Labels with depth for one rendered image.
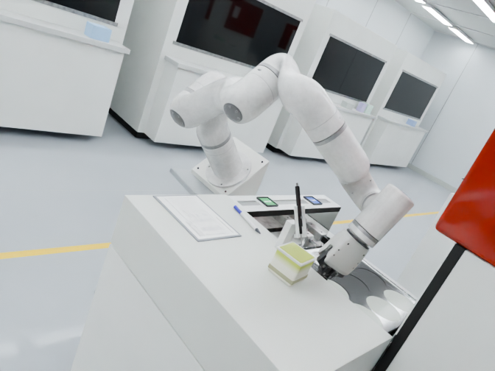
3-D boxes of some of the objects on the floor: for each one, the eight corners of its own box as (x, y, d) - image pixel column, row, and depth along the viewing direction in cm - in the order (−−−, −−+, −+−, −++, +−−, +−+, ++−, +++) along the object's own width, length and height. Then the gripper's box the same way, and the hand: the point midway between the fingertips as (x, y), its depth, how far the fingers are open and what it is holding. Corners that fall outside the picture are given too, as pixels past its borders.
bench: (406, 171, 864) (459, 79, 797) (364, 168, 734) (421, 57, 666) (365, 148, 929) (409, 60, 862) (319, 141, 799) (367, 37, 732)
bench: (352, 167, 705) (411, 50, 638) (285, 161, 575) (350, 14, 507) (306, 139, 770) (356, 31, 703) (237, 129, 640) (289, -5, 573)
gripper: (350, 230, 103) (300, 283, 106) (384, 256, 110) (336, 304, 113) (336, 215, 109) (289, 264, 112) (370, 240, 116) (325, 286, 120)
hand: (318, 279), depth 112 cm, fingers closed
